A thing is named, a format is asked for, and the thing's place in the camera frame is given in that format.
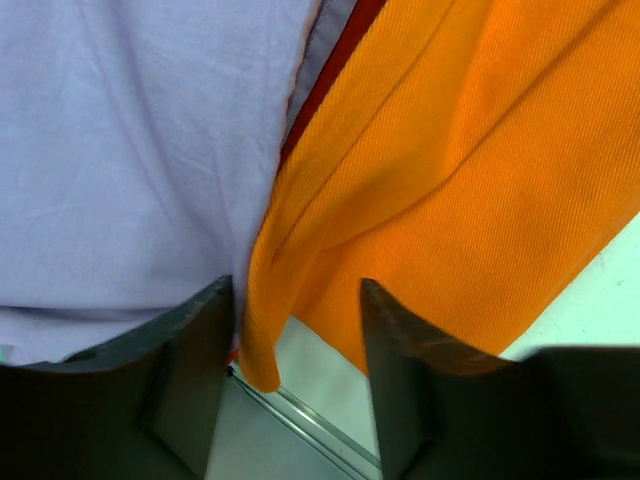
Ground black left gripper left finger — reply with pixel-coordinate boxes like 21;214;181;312
1;276;234;479

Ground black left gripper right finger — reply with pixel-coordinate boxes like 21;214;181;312
360;279;639;479

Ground orange trousers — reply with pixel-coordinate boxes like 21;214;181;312
239;1;639;392

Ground purple folded trousers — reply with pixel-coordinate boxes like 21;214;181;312
0;0;359;366

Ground red folded trousers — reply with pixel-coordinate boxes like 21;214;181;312
278;0;389;166

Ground aluminium frame rail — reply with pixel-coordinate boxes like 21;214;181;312
227;363;382;480

